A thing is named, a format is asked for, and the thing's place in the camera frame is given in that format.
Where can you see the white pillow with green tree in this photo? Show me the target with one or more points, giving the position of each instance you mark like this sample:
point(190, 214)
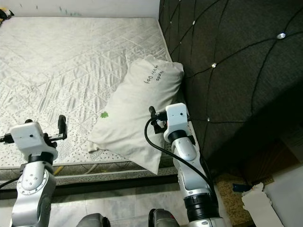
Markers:
point(137, 109)

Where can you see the white scalloped card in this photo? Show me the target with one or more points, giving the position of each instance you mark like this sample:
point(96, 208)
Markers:
point(262, 208)

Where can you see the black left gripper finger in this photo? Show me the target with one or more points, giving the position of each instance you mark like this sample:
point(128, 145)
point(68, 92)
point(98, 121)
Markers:
point(28, 121)
point(62, 125)

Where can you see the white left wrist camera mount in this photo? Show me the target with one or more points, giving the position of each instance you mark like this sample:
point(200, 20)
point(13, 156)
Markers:
point(28, 137)

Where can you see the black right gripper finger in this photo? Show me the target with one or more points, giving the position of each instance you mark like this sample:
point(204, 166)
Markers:
point(152, 113)

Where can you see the grey robot right leg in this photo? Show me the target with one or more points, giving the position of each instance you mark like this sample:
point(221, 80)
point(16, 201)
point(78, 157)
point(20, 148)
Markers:
point(163, 218)

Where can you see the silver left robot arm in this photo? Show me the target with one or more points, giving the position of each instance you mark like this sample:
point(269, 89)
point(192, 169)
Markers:
point(35, 189)

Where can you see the grey robot left leg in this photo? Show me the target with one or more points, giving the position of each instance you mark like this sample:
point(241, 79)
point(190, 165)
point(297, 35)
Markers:
point(99, 221)

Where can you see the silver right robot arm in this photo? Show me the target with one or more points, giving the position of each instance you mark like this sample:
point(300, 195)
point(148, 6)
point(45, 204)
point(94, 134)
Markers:
point(194, 170)

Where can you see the grey robot leg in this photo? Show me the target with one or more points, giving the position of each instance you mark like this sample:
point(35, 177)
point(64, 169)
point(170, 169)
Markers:
point(163, 218)
point(99, 221)

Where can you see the white furniture piece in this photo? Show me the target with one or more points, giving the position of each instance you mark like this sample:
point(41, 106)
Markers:
point(293, 198)

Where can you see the white quilted mattress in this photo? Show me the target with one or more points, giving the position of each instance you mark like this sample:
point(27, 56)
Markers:
point(66, 71)

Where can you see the dark tufted headboard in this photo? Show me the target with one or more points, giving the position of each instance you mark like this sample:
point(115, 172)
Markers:
point(241, 61)

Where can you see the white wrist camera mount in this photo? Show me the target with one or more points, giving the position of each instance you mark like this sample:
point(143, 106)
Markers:
point(177, 120)
point(28, 137)

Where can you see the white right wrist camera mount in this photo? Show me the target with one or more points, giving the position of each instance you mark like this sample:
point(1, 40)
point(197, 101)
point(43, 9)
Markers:
point(177, 120)

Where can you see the small dark blue item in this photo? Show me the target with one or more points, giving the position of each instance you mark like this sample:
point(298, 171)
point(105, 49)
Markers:
point(241, 187)

